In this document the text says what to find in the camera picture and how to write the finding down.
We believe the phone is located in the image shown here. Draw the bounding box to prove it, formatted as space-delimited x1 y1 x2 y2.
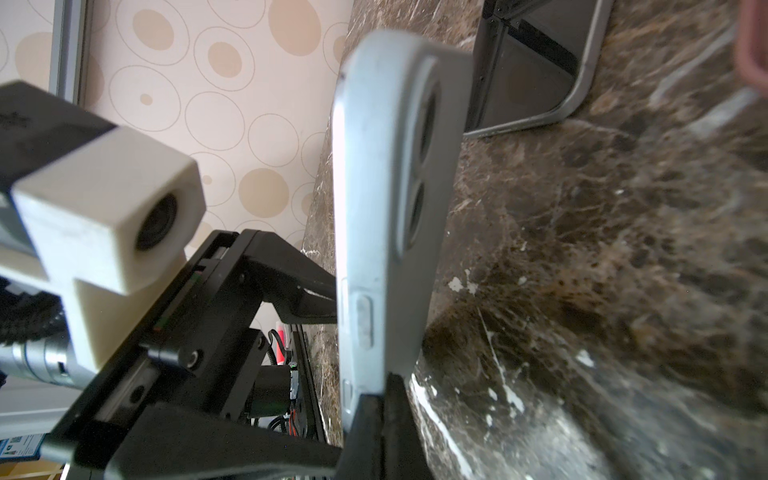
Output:
332 30 472 432
465 0 614 138

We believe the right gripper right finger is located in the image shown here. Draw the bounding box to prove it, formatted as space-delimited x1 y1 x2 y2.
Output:
382 374 433 480

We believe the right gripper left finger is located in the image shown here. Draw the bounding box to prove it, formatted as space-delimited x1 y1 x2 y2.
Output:
335 395 384 480

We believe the diagonal aluminium rail left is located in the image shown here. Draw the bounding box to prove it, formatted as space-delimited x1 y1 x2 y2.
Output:
49 0 94 107

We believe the pink phone case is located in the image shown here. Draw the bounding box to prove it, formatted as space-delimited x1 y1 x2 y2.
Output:
734 0 767 98

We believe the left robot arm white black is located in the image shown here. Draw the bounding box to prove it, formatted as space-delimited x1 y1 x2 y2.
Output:
1 230 341 479

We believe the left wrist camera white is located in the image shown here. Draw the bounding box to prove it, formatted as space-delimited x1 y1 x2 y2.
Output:
1 81 206 372

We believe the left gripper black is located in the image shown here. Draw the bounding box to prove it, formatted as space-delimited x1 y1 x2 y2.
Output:
41 230 341 479

